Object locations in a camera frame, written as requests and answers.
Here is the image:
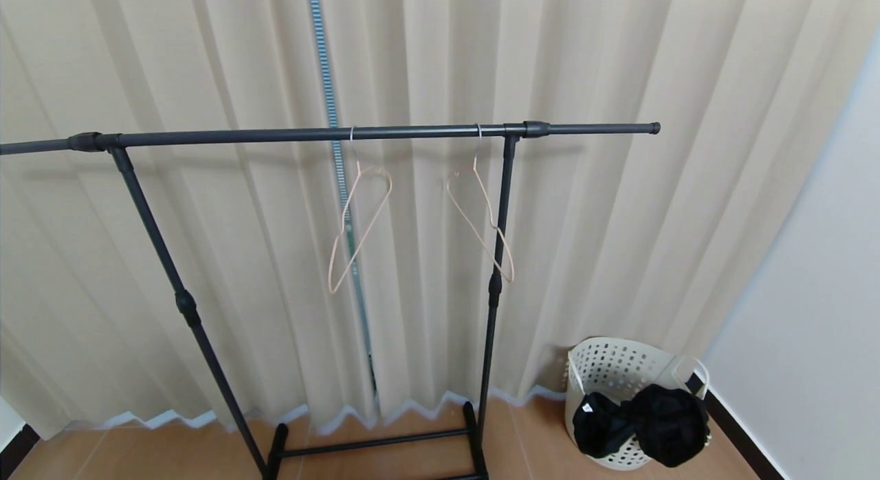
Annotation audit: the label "black shorts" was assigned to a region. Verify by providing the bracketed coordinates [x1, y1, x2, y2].
[629, 384, 710, 468]

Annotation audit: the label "pink clothes hanger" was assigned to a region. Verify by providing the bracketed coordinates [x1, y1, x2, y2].
[327, 127, 393, 295]
[445, 124, 515, 283]

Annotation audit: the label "white laundry basket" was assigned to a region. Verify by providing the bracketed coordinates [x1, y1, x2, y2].
[564, 337, 712, 471]

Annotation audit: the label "black garment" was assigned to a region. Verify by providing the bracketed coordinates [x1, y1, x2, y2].
[573, 392, 637, 460]

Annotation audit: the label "beige curtain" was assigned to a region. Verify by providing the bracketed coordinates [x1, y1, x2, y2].
[0, 0, 880, 439]

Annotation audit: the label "black clothes rack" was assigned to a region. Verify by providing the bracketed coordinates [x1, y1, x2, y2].
[0, 121, 661, 480]

